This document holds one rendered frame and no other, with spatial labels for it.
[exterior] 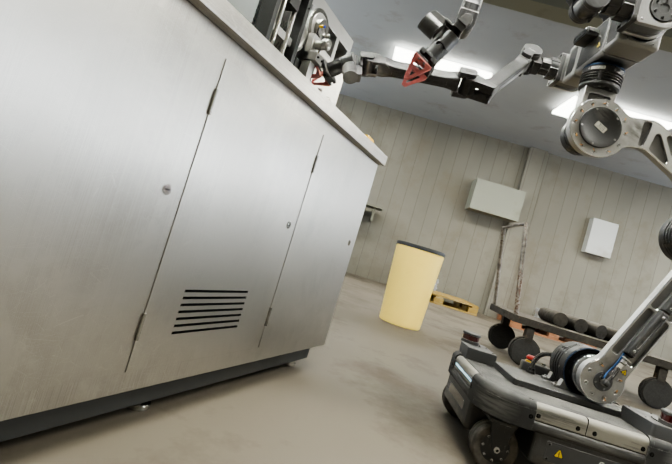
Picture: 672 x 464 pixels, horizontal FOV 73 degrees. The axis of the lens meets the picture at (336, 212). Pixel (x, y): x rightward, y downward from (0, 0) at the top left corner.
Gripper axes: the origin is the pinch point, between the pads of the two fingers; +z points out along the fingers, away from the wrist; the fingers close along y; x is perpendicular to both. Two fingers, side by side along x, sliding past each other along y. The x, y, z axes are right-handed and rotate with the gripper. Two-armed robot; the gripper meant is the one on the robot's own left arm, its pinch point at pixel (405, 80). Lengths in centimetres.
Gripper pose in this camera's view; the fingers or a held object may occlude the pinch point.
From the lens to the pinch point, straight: 146.6
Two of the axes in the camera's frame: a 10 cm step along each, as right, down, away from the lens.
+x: 6.9, 7.2, -0.7
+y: -0.4, -0.7, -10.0
